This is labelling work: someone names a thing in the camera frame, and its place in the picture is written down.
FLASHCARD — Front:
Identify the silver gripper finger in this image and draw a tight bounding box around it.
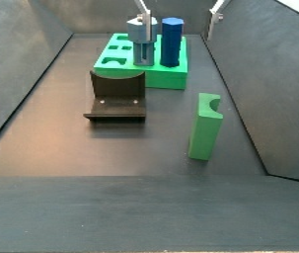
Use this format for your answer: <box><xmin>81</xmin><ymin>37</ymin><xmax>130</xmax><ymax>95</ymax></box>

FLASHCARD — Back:
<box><xmin>208</xmin><ymin>0</ymin><xmax>232</xmax><ymax>40</ymax></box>
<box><xmin>135</xmin><ymin>0</ymin><xmax>152</xmax><ymax>41</ymax></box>

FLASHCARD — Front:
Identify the dark blue hexagonal prism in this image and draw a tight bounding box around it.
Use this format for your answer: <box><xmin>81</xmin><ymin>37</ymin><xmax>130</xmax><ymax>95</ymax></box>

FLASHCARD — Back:
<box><xmin>161</xmin><ymin>17</ymin><xmax>184</xmax><ymax>67</ymax></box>

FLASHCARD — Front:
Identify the green shape sorter board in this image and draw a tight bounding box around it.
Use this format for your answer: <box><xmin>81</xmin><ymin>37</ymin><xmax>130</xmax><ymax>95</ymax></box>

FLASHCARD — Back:
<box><xmin>94</xmin><ymin>34</ymin><xmax>189</xmax><ymax>90</ymax></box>

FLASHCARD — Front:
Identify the green arch block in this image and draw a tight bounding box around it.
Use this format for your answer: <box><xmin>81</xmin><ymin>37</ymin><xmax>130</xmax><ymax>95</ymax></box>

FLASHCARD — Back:
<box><xmin>189</xmin><ymin>93</ymin><xmax>225</xmax><ymax>160</ymax></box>

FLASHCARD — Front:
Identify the light blue grey block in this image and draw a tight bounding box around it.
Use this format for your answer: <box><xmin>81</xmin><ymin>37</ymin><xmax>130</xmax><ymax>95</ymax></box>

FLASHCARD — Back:
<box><xmin>127</xmin><ymin>18</ymin><xmax>158</xmax><ymax>66</ymax></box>

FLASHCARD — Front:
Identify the black curved holder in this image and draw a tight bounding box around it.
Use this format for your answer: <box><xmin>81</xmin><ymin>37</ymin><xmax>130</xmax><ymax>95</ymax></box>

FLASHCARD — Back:
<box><xmin>83</xmin><ymin>71</ymin><xmax>148</xmax><ymax>121</ymax></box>

